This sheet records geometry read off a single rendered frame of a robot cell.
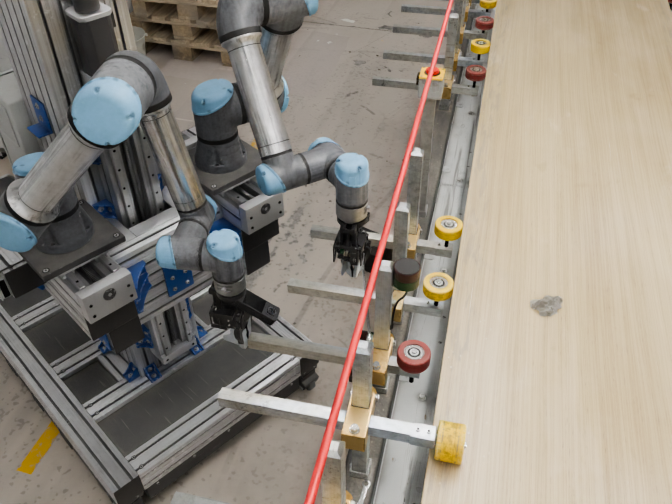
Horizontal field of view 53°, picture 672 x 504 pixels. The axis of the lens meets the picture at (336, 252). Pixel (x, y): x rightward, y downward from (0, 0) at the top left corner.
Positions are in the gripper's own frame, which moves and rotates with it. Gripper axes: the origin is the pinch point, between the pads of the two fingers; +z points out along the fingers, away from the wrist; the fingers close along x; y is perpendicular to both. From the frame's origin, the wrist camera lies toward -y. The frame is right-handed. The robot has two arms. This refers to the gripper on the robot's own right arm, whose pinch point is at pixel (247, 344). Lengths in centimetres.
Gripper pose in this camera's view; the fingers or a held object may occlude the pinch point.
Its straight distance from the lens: 176.7
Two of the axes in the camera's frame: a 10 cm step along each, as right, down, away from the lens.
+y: -9.7, -1.4, 1.8
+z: 0.1, 7.5, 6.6
